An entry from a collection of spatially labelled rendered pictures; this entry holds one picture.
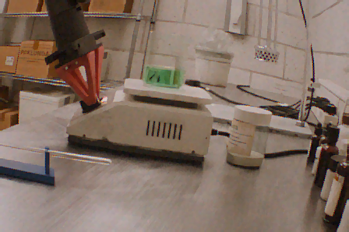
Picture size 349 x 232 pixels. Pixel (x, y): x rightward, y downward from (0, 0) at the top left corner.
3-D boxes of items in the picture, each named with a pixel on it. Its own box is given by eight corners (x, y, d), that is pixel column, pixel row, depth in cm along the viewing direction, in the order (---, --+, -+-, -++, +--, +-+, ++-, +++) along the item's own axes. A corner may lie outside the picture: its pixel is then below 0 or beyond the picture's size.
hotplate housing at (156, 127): (65, 143, 73) (70, 87, 72) (74, 126, 86) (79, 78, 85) (221, 166, 75) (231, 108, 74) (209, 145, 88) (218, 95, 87)
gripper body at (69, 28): (108, 37, 78) (95, -1, 76) (78, 52, 69) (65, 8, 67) (75, 53, 80) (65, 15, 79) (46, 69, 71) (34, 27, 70)
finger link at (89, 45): (120, 90, 77) (100, 33, 75) (100, 105, 71) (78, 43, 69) (84, 104, 80) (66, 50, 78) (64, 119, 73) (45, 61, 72)
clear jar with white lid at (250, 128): (241, 156, 83) (251, 105, 81) (269, 166, 78) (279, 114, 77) (216, 159, 78) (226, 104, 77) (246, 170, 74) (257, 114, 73)
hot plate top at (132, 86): (121, 93, 73) (123, 86, 73) (124, 83, 85) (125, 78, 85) (213, 106, 74) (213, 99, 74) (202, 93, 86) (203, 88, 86)
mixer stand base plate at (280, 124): (182, 115, 113) (183, 110, 113) (195, 104, 133) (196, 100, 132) (311, 138, 109) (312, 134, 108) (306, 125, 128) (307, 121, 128)
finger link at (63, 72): (125, 87, 78) (104, 31, 77) (104, 101, 72) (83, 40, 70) (89, 101, 81) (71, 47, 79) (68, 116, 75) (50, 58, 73)
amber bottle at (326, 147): (325, 188, 66) (338, 129, 65) (308, 184, 69) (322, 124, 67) (333, 184, 69) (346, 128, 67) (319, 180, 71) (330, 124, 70)
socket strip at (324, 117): (322, 127, 129) (324, 111, 129) (311, 110, 168) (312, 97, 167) (336, 130, 128) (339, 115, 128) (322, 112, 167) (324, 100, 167)
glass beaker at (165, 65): (141, 84, 82) (150, 30, 81) (185, 90, 82) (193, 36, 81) (135, 89, 75) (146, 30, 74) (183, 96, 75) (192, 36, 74)
